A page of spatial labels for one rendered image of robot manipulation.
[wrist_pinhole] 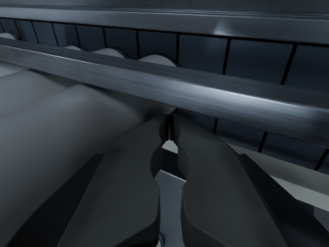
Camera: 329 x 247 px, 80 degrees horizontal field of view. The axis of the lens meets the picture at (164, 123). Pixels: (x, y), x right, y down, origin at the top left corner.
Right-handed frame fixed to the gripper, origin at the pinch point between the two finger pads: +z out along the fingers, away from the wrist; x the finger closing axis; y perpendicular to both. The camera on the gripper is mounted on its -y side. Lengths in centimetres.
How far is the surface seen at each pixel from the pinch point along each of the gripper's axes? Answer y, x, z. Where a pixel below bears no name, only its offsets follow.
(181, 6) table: -5.2, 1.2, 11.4
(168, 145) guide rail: 4.0, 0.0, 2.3
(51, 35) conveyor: -2.5, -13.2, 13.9
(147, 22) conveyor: -4.3, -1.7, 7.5
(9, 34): -2.1, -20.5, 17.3
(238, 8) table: -5.2, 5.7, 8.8
